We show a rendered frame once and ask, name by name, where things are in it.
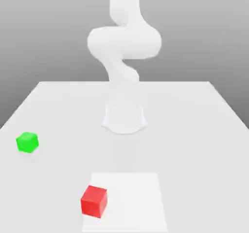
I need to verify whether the small green cube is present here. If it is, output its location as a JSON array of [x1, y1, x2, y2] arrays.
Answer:
[[16, 131, 40, 154]]

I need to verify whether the small red cube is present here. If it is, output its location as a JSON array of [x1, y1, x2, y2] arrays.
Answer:
[[80, 185, 108, 219]]

